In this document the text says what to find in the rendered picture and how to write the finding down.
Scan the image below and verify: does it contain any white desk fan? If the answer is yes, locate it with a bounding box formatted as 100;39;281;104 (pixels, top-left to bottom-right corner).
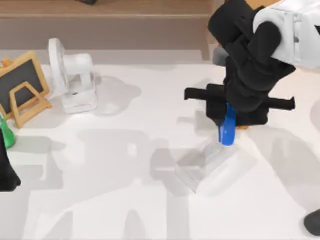
47;37;98;115

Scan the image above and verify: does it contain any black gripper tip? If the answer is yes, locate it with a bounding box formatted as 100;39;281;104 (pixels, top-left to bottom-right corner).
0;129;22;193

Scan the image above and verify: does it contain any wooden framed blackboard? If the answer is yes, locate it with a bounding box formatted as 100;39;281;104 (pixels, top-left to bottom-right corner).
0;50;53;129

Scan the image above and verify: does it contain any dark grey rounded object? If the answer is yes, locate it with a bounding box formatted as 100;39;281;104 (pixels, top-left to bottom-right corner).
303;209;320;236

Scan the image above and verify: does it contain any green bottle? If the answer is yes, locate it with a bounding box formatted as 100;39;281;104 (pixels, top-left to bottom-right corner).
0;113;17;149

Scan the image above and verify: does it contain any pale grey rounded box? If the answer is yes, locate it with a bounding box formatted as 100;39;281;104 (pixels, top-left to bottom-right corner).
212;46;227;67

